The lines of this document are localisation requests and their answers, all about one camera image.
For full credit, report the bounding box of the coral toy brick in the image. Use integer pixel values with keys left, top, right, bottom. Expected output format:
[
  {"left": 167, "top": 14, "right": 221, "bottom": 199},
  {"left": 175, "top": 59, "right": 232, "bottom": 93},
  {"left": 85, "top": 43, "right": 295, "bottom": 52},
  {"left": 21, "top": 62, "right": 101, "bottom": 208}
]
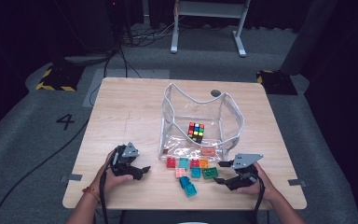
[{"left": 200, "top": 147, "right": 216, "bottom": 158}]

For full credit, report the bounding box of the orange wrist bracelet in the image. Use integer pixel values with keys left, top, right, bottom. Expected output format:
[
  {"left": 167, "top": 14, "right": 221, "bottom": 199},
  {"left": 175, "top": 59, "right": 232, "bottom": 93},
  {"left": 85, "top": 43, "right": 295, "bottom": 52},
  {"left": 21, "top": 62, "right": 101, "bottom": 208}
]
[{"left": 82, "top": 186, "right": 103, "bottom": 203}]

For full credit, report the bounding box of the long black floor cable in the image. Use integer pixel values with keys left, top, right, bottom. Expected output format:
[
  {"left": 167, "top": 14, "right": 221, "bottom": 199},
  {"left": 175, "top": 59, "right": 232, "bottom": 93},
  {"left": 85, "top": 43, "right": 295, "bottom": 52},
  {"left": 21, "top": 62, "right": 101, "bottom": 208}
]
[{"left": 0, "top": 118, "right": 91, "bottom": 224}]

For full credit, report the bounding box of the hand-held gripper cable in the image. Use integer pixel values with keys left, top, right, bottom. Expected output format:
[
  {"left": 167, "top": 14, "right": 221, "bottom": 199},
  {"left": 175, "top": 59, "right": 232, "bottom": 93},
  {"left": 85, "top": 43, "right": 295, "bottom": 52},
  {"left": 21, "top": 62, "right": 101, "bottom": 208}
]
[
  {"left": 98, "top": 169, "right": 110, "bottom": 224},
  {"left": 251, "top": 176, "right": 267, "bottom": 224}
]

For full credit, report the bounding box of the blue toy brick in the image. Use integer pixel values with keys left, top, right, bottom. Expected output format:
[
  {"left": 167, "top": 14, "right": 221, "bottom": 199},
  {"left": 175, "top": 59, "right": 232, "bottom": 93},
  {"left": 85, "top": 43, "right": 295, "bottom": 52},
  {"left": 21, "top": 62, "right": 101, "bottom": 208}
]
[{"left": 179, "top": 175, "right": 192, "bottom": 189}]

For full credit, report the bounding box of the grey tape strip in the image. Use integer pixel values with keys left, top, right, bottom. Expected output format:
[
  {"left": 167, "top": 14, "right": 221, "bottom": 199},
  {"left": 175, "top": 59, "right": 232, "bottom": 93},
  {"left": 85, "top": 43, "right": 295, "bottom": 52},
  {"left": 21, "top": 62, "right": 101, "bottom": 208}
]
[
  {"left": 60, "top": 174, "right": 84, "bottom": 183},
  {"left": 288, "top": 178, "right": 308, "bottom": 188}
]

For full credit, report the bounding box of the right hand-held gripper cable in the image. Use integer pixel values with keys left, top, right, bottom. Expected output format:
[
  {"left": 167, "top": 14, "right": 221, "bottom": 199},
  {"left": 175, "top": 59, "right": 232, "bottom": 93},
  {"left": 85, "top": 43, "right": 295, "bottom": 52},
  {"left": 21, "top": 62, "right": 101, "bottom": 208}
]
[{"left": 251, "top": 176, "right": 267, "bottom": 224}]

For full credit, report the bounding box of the grey pole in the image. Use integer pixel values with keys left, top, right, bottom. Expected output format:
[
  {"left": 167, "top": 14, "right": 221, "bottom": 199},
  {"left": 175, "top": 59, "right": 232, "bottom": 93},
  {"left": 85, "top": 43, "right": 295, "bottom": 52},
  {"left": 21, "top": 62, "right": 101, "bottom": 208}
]
[{"left": 279, "top": 0, "right": 339, "bottom": 76}]

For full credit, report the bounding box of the pale teal toy brick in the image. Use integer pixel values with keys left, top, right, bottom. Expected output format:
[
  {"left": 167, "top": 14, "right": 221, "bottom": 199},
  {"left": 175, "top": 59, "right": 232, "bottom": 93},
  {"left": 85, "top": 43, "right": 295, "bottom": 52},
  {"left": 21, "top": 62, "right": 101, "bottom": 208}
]
[{"left": 178, "top": 157, "right": 190, "bottom": 171}]

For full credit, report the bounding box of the green toy brick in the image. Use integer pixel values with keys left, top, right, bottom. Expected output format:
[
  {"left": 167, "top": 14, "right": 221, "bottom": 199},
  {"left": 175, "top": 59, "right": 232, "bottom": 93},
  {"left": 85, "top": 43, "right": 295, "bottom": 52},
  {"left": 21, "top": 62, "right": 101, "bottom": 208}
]
[{"left": 201, "top": 166, "right": 219, "bottom": 180}]

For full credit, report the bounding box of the left hand-held gripper cable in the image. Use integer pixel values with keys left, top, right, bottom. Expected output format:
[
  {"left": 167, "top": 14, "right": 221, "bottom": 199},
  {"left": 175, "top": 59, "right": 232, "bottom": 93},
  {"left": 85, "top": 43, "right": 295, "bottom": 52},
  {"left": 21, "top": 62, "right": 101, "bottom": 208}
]
[{"left": 98, "top": 169, "right": 110, "bottom": 224}]

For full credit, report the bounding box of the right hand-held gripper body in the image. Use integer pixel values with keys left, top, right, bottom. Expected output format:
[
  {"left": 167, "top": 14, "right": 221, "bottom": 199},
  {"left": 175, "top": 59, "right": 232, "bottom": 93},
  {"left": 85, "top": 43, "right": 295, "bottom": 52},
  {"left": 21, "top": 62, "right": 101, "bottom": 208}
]
[{"left": 227, "top": 153, "right": 265, "bottom": 191}]

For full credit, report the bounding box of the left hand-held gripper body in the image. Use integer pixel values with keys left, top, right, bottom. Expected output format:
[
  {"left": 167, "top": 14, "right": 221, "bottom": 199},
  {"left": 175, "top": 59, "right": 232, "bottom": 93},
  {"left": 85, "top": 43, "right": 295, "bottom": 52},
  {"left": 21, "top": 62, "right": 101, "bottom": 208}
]
[{"left": 110, "top": 142, "right": 141, "bottom": 176}]

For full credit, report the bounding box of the multicoloured puzzle cube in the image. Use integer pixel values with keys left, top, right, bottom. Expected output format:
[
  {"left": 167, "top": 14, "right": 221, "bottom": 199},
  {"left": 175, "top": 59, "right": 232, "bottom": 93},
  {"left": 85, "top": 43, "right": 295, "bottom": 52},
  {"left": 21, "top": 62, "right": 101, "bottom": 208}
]
[{"left": 186, "top": 121, "right": 206, "bottom": 145}]

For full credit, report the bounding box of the person's left hand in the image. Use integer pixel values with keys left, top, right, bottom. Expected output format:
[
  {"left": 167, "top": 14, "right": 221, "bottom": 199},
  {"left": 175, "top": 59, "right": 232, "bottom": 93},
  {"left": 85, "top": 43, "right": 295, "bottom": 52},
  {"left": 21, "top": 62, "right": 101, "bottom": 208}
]
[{"left": 94, "top": 149, "right": 134, "bottom": 196}]

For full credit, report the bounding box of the person's right hand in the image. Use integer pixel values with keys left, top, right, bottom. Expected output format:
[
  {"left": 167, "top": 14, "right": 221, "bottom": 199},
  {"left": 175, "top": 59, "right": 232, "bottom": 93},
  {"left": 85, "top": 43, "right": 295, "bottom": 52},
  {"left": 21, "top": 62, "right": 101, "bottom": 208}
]
[{"left": 236, "top": 161, "right": 282, "bottom": 203}]

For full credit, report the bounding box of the bundle of floor cables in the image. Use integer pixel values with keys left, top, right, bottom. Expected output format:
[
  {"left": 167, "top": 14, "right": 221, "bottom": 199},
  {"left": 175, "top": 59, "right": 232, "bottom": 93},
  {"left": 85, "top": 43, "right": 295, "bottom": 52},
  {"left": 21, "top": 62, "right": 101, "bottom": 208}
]
[{"left": 117, "top": 21, "right": 181, "bottom": 49}]

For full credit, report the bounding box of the grey flat base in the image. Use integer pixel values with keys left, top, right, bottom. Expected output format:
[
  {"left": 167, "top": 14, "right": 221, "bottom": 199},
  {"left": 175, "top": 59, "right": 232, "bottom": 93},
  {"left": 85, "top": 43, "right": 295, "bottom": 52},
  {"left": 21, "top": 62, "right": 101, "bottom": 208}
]
[{"left": 63, "top": 55, "right": 111, "bottom": 64}]

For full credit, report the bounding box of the white metal stand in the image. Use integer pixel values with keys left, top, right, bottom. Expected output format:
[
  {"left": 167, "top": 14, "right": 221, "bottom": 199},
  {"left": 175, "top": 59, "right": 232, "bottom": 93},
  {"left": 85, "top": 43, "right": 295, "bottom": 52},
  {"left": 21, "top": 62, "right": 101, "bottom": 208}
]
[{"left": 170, "top": 0, "right": 252, "bottom": 59}]

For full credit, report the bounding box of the clear plastic bag white trim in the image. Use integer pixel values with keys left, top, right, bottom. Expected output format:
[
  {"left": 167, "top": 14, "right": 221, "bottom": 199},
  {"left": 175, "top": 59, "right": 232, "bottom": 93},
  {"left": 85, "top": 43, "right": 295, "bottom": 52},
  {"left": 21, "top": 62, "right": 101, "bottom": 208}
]
[{"left": 158, "top": 82, "right": 246, "bottom": 165}]

